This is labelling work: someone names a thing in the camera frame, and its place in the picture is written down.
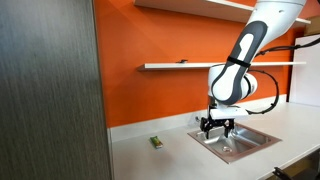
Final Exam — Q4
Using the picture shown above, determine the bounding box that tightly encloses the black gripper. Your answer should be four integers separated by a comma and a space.
199, 116, 235, 140

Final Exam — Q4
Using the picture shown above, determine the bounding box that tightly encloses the green snack bar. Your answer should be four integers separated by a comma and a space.
149, 135, 164, 149

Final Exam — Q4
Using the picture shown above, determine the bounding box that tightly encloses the stainless steel sink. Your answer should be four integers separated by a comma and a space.
187, 121, 283, 164

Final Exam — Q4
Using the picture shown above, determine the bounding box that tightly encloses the white backsplash strip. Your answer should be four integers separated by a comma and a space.
108, 94, 288, 144

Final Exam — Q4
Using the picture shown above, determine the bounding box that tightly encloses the white side panel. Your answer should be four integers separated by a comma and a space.
288, 34, 320, 108

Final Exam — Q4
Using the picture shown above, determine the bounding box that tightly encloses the brown cardboard box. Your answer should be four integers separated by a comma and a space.
304, 24, 320, 37

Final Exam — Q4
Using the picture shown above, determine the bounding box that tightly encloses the dark wood cabinet panel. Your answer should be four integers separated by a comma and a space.
0, 0, 113, 180

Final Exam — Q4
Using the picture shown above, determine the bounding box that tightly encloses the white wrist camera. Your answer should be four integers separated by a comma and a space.
209, 105, 249, 121

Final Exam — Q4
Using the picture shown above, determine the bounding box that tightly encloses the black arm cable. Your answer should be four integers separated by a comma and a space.
244, 36, 320, 116

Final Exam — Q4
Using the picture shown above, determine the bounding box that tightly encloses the thin white wall shelf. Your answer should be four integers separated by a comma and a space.
136, 61, 307, 72

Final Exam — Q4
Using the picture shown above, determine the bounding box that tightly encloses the thick white wall shelf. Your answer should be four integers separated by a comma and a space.
133, 0, 312, 30

